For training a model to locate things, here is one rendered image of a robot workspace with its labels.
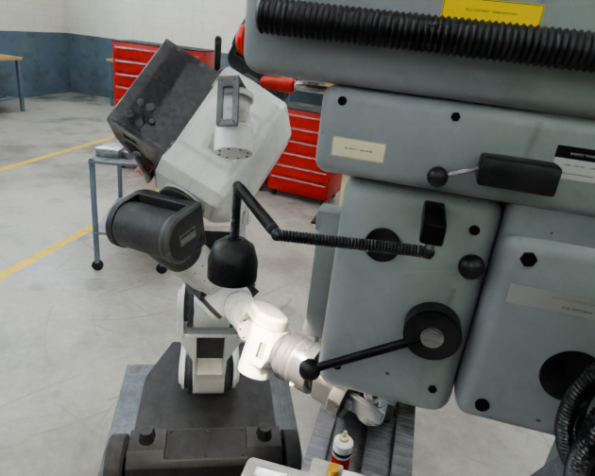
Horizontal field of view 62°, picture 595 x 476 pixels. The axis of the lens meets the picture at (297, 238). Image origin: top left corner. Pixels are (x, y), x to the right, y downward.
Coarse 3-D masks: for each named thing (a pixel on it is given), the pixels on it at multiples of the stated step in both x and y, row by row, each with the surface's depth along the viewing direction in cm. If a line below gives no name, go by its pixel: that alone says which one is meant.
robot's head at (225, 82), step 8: (224, 80) 82; (232, 80) 82; (240, 80) 83; (224, 88) 83; (232, 88) 83; (240, 88) 84; (232, 96) 82; (216, 104) 82; (232, 104) 81; (216, 112) 82; (232, 112) 81; (216, 120) 81; (224, 120) 81; (232, 120) 81
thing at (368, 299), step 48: (384, 192) 59; (432, 192) 58; (384, 240) 60; (480, 240) 57; (336, 288) 65; (384, 288) 63; (432, 288) 61; (480, 288) 61; (336, 336) 67; (384, 336) 65; (336, 384) 70; (384, 384) 68; (432, 384) 66
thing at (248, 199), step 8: (240, 184) 65; (240, 192) 63; (248, 192) 62; (248, 200) 60; (256, 200) 60; (248, 208) 60; (256, 208) 58; (256, 216) 57; (264, 216) 55; (264, 224) 54; (272, 224) 53
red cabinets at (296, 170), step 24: (120, 48) 546; (144, 48) 543; (192, 48) 554; (120, 72) 557; (120, 96) 566; (312, 120) 518; (288, 144) 538; (312, 144) 527; (288, 168) 547; (312, 168) 536; (288, 192) 558; (312, 192) 545; (336, 192) 573
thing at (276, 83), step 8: (264, 80) 76; (272, 80) 76; (280, 80) 76; (288, 80) 75; (296, 80) 76; (264, 88) 77; (272, 88) 76; (280, 88) 76; (288, 88) 75; (296, 88) 76; (304, 88) 75; (312, 88) 75; (320, 88) 75
